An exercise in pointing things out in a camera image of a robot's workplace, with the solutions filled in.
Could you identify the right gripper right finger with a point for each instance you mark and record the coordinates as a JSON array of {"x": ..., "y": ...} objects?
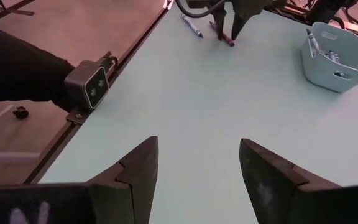
[{"x": 275, "y": 186}]

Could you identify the small black floor object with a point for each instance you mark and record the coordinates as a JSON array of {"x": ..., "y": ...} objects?
[{"x": 20, "y": 112}]

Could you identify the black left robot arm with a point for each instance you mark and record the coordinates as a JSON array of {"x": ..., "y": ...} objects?
[{"x": 328, "y": 9}]

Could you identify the black metal table frame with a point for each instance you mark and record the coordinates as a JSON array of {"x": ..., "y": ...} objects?
[{"x": 129, "y": 53}]

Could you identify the clear plastic container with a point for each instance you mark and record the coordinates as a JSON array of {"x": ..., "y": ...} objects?
[{"x": 322, "y": 71}]

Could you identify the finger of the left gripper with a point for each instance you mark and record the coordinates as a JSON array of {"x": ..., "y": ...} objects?
[
  {"x": 239, "y": 23},
  {"x": 220, "y": 25}
]

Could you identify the teal table mat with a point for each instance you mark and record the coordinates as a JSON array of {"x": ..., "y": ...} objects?
[{"x": 213, "y": 93}]

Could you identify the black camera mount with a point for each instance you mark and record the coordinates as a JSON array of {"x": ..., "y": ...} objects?
[{"x": 17, "y": 68}]

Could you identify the grey table-level camera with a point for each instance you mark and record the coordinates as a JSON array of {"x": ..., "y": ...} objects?
[{"x": 87, "y": 84}]

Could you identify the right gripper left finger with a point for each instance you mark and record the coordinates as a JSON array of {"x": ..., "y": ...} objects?
[{"x": 120, "y": 193}]

